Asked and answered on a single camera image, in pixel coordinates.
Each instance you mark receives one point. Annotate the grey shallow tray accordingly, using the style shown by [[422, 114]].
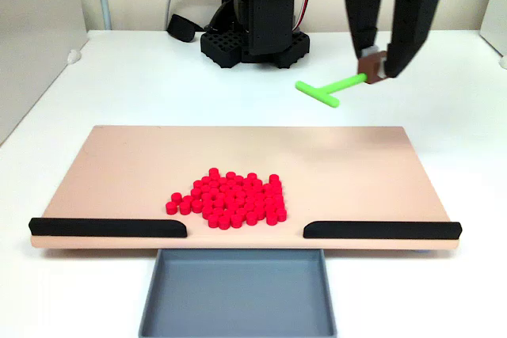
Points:
[[237, 298]]

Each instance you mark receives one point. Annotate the beige flat board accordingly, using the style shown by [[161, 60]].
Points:
[[119, 164]]

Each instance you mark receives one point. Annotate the black foam edge rail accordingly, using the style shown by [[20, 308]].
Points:
[[99, 228], [380, 230]]

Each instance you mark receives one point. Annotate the small white table bracket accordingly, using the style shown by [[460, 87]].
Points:
[[73, 57], [503, 61]]

